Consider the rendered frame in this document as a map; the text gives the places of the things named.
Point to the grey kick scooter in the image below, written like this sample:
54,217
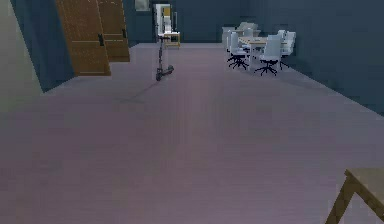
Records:
162,66

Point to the white swivel office chair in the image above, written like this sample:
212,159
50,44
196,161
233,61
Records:
288,45
237,50
270,53

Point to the small light wooden side table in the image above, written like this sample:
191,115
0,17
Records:
172,37

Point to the white cabinet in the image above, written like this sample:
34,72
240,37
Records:
227,35

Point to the pale wooden dining table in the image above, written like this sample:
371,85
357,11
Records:
255,41

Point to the brown wooden room door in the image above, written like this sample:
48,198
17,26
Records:
115,26
85,36

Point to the framed wall picture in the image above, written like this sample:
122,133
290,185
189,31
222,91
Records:
142,4

